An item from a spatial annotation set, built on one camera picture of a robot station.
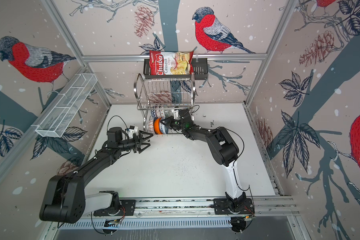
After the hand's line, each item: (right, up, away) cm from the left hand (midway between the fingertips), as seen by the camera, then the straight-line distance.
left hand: (150, 140), depth 79 cm
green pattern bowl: (+6, +14, +28) cm, 32 cm away
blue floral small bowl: (+6, +5, +11) cm, 14 cm away
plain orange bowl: (+1, +9, +12) cm, 16 cm away
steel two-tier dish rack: (-1, +27, +44) cm, 52 cm away
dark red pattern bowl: (+1, +14, +19) cm, 24 cm away
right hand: (+2, +7, +12) cm, 14 cm away
